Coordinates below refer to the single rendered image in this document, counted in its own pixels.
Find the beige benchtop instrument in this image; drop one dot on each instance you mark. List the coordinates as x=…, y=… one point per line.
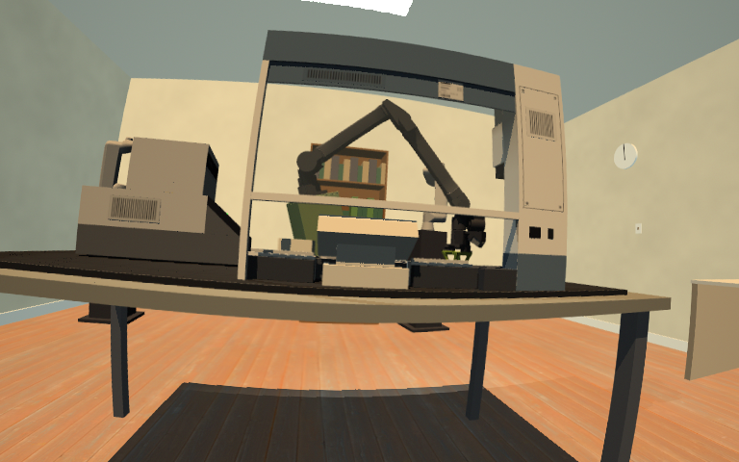
x=169, y=220

